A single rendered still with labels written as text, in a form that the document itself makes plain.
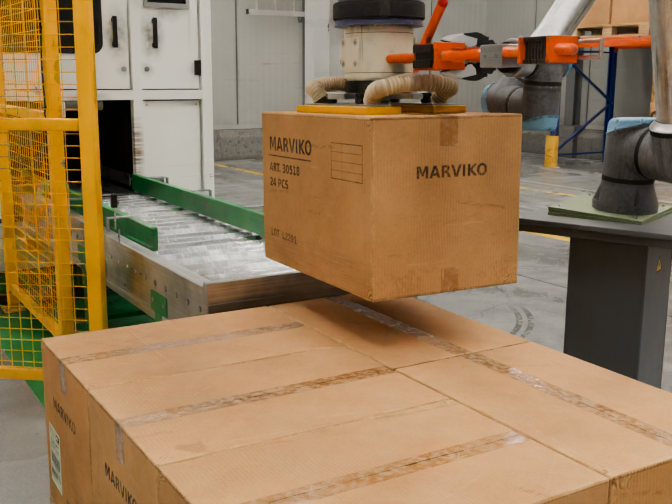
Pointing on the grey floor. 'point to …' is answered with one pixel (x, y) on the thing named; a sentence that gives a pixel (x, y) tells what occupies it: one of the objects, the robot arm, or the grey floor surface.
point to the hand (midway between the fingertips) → (447, 56)
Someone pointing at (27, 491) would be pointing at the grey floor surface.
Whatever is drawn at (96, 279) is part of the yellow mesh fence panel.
